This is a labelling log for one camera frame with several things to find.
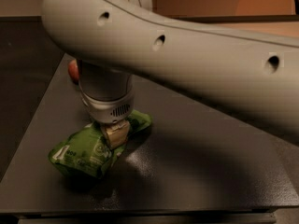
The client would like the red apple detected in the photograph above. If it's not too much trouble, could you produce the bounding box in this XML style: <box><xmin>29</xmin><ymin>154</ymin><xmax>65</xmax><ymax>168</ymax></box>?
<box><xmin>68</xmin><ymin>60</ymin><xmax>79</xmax><ymax>85</ymax></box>

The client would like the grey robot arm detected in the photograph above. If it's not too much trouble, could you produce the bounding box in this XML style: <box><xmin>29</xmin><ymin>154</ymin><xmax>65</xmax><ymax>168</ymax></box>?
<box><xmin>42</xmin><ymin>0</ymin><xmax>299</xmax><ymax>144</ymax></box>

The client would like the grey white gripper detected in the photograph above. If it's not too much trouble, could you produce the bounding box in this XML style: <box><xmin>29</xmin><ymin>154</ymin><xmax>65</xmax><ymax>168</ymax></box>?
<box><xmin>78</xmin><ymin>60</ymin><xmax>135</xmax><ymax>149</ymax></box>

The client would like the green rice chip bag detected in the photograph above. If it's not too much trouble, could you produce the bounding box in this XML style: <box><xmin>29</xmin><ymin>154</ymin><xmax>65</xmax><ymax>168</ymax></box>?
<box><xmin>49</xmin><ymin>110</ymin><xmax>151</xmax><ymax>179</ymax></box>

